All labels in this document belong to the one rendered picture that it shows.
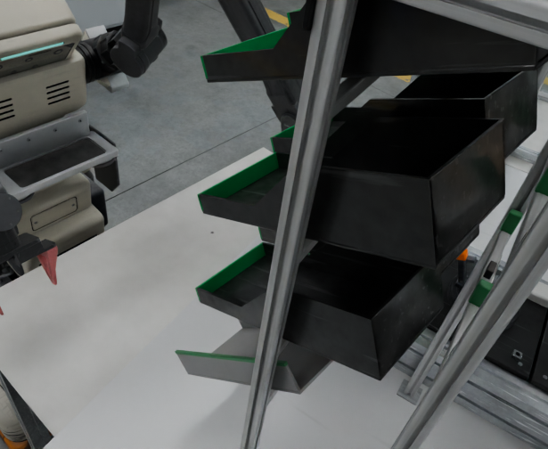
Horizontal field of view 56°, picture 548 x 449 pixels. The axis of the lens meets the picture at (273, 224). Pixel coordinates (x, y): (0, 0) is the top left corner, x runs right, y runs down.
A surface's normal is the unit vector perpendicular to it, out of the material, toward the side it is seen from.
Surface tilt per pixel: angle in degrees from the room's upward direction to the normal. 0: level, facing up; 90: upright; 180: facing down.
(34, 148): 90
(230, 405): 0
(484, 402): 90
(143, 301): 0
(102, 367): 0
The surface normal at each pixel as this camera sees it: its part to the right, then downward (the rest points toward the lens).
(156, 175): 0.12, -0.72
